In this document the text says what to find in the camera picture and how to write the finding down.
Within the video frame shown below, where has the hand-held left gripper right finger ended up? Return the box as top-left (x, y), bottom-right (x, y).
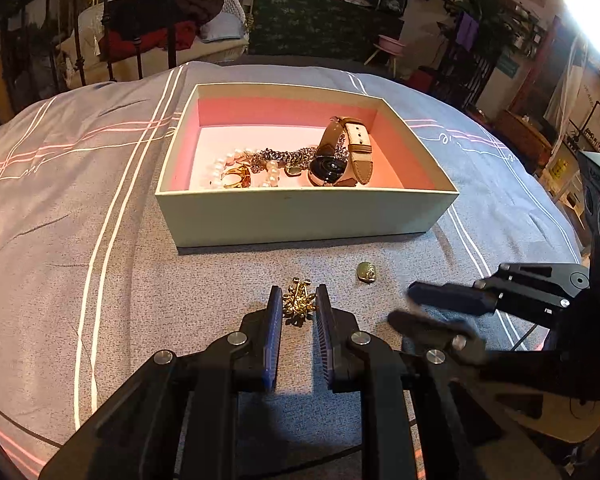
top-left (315, 284), bottom-right (561, 480)

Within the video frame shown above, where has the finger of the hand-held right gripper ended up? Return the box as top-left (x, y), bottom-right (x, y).
top-left (386, 309), bottom-right (488, 367)
top-left (407, 261), bottom-right (592, 322)

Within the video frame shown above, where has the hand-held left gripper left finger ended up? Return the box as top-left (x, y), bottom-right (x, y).
top-left (39, 285), bottom-right (284, 480)

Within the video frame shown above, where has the gold flower brooch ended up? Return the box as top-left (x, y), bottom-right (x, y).
top-left (281, 276), bottom-right (317, 328)

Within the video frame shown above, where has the pink-lined cardboard box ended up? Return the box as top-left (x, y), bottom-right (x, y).
top-left (154, 82), bottom-right (461, 249)

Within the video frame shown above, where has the white pearl bracelet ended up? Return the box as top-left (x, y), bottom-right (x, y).
top-left (210, 146), bottom-right (282, 190)

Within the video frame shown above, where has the gold ring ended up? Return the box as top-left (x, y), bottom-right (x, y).
top-left (222, 164), bottom-right (254, 190)

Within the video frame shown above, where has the beige strap wristwatch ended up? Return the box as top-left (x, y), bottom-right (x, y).
top-left (307, 116), bottom-right (374, 188)

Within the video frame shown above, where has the silver chain necklace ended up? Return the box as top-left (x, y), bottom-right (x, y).
top-left (252, 145), bottom-right (322, 177)

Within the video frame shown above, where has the black iron rack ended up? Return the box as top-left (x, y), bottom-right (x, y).
top-left (432, 10), bottom-right (501, 111)

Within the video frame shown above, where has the red bin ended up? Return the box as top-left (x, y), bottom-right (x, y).
top-left (410, 67), bottom-right (434, 92)

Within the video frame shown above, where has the purple hanging cloth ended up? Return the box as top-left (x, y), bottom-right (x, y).
top-left (455, 12), bottom-right (481, 51)

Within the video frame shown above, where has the green potted plant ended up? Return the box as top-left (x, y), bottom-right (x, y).
top-left (450, 0), bottom-right (506, 27)

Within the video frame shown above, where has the pink stool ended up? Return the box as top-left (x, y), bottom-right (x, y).
top-left (365, 34), bottom-right (407, 74)

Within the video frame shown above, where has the green floral covered table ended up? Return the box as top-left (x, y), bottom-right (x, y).
top-left (245, 0), bottom-right (406, 63)

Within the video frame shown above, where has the light blue pillow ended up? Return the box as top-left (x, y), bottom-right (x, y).
top-left (200, 12), bottom-right (244, 44)

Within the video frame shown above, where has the red cloth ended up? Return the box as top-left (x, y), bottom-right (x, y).
top-left (100, 20), bottom-right (199, 57)

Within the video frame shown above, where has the white wicker hanging chair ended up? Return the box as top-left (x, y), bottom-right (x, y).
top-left (77, 0), bottom-right (251, 81)

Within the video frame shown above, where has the dark clothes pile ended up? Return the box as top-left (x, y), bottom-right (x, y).
top-left (105, 0), bottom-right (226, 29)

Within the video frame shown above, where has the black cable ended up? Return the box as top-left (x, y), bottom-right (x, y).
top-left (0, 392), bottom-right (63, 450)

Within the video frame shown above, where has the black iron bed frame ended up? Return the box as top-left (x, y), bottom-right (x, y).
top-left (0, 0), bottom-right (182, 136)

